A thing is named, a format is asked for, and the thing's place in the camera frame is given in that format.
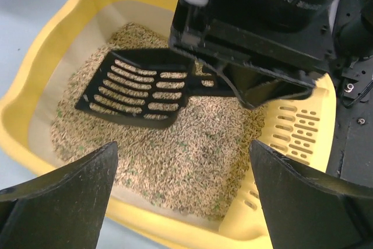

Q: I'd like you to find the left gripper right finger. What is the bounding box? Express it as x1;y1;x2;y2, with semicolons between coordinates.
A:
249;140;372;248

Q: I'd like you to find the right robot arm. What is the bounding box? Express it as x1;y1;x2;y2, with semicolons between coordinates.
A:
169;0;372;109

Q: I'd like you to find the beige cat litter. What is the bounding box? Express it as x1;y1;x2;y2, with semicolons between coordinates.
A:
50;23;265;220

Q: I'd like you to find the black litter scoop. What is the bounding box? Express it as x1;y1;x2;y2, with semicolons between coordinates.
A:
75;48;234;129

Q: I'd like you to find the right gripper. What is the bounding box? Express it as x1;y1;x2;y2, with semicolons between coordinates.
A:
170;0;333;109

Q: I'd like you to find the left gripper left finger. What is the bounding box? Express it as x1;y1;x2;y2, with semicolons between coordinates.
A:
1;142;118;248

